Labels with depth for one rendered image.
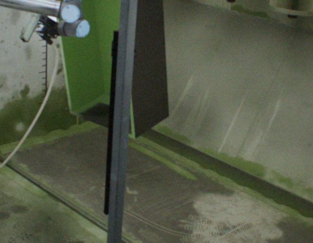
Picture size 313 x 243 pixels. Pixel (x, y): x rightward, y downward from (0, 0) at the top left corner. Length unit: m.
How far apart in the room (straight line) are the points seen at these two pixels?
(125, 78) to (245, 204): 1.90
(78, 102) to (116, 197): 1.71
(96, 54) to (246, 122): 1.17
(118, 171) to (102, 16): 1.76
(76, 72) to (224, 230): 1.45
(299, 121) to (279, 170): 0.37
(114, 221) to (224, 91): 2.10
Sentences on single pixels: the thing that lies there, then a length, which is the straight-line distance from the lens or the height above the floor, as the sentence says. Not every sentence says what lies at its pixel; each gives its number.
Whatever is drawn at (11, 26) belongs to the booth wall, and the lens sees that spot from 4.38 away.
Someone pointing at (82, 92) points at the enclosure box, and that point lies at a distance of 4.23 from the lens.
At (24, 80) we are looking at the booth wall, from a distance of 4.55.
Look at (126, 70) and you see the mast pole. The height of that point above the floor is 1.29.
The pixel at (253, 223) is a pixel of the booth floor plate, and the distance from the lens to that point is 3.88.
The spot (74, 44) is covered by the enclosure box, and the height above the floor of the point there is 0.94.
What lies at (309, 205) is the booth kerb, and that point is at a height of 0.14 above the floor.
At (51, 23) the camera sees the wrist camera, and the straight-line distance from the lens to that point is 3.42.
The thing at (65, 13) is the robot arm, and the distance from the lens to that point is 3.14.
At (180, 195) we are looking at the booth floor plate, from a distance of 4.08.
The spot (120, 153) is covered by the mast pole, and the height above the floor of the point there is 0.92.
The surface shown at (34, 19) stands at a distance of 3.51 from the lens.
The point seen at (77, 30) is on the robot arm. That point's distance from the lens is 3.29.
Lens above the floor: 2.00
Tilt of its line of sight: 22 degrees down
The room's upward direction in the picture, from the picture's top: 5 degrees clockwise
